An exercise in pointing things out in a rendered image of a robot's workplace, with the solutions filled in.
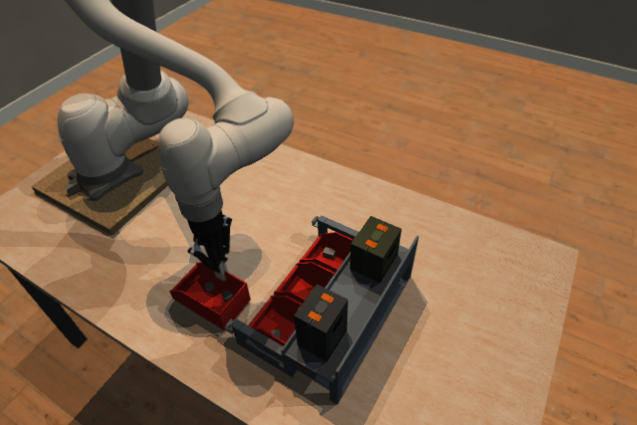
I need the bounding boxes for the olive green tool case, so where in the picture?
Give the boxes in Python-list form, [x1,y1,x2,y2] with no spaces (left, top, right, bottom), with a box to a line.
[349,216,402,283]

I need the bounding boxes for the black case with orange latches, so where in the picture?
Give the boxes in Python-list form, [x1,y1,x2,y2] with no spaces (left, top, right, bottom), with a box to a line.
[294,284,348,361]

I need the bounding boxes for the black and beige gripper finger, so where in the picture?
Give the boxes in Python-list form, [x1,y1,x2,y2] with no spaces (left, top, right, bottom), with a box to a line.
[216,215,232,272]
[188,236,227,282]

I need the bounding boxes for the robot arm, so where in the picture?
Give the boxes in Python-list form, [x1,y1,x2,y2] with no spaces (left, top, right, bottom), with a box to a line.
[58,0,294,222]

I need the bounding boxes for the grey metal shelf rack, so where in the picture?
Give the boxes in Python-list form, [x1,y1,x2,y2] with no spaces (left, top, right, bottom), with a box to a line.
[225,215,419,404]

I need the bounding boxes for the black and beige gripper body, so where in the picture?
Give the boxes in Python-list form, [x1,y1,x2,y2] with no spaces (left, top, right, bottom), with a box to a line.
[187,210,224,247]

